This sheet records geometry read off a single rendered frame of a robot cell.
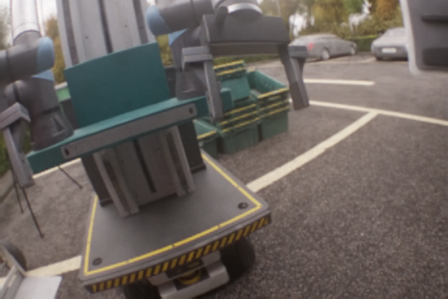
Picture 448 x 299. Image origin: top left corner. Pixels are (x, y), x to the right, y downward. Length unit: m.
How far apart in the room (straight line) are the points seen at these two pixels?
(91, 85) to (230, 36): 0.56
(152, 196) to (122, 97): 0.44
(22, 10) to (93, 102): 0.39
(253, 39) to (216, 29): 0.06
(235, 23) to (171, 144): 0.62
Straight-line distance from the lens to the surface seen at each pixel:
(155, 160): 0.91
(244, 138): 2.00
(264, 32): 0.34
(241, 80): 1.95
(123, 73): 0.77
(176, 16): 0.49
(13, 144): 0.32
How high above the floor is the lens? 0.81
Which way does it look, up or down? 18 degrees down
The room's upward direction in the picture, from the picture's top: 12 degrees counter-clockwise
